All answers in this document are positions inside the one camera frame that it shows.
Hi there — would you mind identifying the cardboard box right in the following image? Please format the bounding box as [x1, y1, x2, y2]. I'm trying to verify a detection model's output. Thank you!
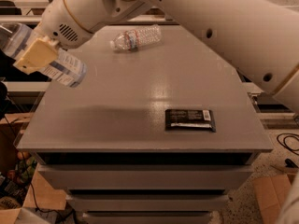
[252, 175, 292, 224]

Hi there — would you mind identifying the cardboard box left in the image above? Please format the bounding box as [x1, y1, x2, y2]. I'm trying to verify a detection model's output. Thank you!
[0, 113, 66, 224]

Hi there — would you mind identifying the grey drawer cabinet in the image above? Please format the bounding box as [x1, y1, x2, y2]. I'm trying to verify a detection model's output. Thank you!
[19, 25, 272, 224]

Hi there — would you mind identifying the clear crushed water bottle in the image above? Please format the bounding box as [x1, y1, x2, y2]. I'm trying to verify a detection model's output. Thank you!
[110, 24, 162, 51]

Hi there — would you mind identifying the blue label water bottle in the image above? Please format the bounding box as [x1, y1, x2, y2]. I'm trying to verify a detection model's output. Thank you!
[0, 22, 87, 88]

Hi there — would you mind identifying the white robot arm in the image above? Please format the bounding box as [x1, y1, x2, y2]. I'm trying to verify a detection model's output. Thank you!
[19, 0, 299, 224]

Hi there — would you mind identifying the black snack bar wrapper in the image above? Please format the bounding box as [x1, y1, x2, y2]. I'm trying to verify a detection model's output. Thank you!
[165, 109, 216, 133]

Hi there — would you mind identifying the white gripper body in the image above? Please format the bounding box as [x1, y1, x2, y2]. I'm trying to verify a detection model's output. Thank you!
[36, 0, 93, 49]

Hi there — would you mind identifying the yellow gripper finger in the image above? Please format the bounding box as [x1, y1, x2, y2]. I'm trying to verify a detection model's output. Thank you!
[14, 36, 59, 75]

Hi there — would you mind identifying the black cable on floor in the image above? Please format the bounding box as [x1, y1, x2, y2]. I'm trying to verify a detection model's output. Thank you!
[276, 133, 299, 157]

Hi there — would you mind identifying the cardboard box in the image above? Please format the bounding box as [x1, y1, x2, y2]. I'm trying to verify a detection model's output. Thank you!
[252, 175, 292, 224]
[0, 113, 66, 224]

